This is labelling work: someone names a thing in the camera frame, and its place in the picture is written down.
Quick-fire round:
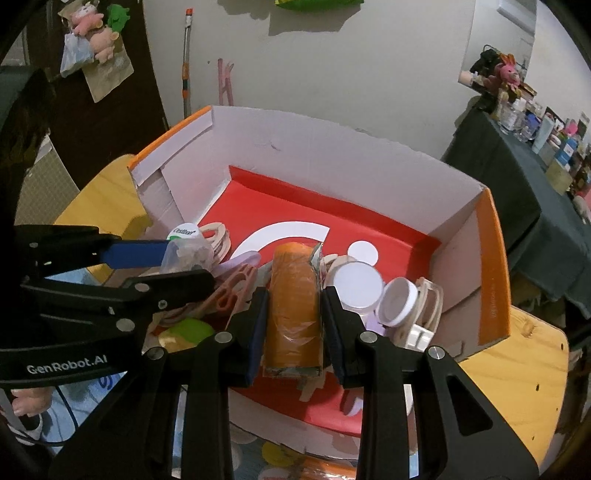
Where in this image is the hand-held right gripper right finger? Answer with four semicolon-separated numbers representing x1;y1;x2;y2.
320;286;540;480

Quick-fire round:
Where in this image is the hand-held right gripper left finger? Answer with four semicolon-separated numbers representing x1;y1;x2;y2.
48;287;271;480

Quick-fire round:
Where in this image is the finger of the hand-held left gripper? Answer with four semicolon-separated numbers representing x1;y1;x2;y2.
21;269;216;344
14;225;172;278

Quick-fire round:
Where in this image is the clear plastic container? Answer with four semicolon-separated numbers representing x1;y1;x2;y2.
161;234;217;274

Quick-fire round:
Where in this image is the orange packet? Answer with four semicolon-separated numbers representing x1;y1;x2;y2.
262;242;326;380
299;455;358;480

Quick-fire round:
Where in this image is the green yellow bird toy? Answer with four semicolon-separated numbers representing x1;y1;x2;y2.
157;318;215;356

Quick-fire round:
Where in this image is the orange cardboard box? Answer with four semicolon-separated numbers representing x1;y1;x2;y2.
127;105;512;457

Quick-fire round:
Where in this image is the person's left hand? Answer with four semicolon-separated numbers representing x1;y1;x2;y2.
9;387;44;432

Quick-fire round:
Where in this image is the green label bottle cap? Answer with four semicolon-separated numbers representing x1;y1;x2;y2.
167;223;204;243

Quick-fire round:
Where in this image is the white flat jar lid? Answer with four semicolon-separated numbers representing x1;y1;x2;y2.
331;262;385;315

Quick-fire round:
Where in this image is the pile of pastel clothes clips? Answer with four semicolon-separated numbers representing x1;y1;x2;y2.
148;220;393;418

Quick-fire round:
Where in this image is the blue towel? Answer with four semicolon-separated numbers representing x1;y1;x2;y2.
41;369;361;480

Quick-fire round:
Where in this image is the white hollow jar lid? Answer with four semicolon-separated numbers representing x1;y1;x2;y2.
376;278;419;328

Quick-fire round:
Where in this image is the yellow bottle cap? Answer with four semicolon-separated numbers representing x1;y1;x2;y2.
261;440;301;468

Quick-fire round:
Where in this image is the dark wooden door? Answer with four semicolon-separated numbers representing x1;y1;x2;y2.
0;0;169;222

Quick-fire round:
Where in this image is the pale plastic bag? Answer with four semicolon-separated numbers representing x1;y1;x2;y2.
60;32;95;77

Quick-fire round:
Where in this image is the pink pig plush toy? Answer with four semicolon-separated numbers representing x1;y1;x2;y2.
88;28;122;63

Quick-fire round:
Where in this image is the green plush toy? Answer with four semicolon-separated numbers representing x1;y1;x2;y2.
106;4;131;33

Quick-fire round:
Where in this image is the row of cosmetic bottles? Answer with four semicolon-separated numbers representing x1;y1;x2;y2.
496;83;591;195

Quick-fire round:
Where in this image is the green shopping bag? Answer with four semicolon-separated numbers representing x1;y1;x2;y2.
274;0;365;9

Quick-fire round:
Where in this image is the pink rabbit plush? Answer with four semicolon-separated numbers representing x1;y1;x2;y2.
494;53;525;88

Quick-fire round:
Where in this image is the black cable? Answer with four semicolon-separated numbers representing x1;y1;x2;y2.
9;383;77;446

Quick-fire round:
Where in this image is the mop handle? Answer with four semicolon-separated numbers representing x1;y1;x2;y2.
180;7;195;118

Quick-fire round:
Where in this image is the wall mirror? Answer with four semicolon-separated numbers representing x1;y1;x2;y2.
462;0;539;86

